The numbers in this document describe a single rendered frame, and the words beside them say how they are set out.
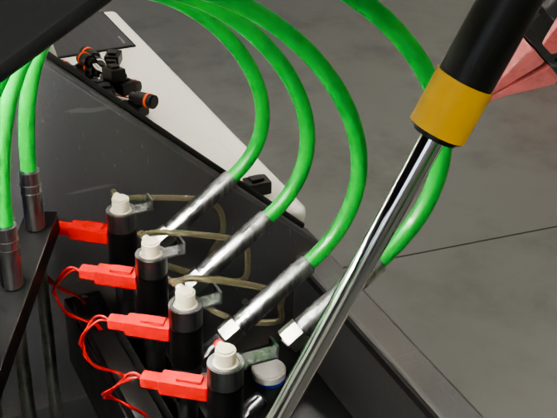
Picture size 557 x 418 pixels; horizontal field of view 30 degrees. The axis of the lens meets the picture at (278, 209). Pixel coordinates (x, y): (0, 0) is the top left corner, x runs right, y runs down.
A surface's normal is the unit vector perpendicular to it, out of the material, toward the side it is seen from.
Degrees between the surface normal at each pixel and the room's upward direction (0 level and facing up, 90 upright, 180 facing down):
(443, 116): 74
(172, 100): 0
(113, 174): 90
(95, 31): 0
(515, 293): 0
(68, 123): 90
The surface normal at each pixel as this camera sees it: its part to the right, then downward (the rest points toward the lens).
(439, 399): 0.03, -0.86
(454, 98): -0.25, 0.24
